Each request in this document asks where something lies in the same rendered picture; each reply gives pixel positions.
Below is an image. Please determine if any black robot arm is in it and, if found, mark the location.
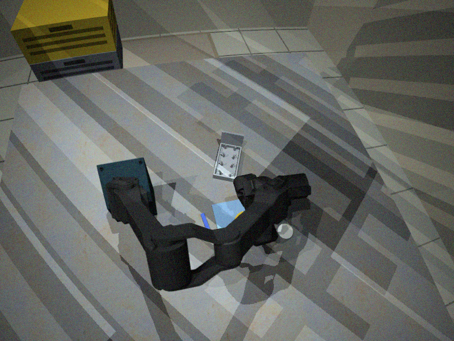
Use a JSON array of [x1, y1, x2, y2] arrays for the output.
[[106, 173, 311, 292]]

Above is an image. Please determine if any light blue mat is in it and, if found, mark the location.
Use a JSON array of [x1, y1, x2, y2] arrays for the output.
[[211, 199, 245, 229]]

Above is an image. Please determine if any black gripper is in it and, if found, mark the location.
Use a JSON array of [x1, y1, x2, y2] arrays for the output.
[[233, 173, 278, 246]]

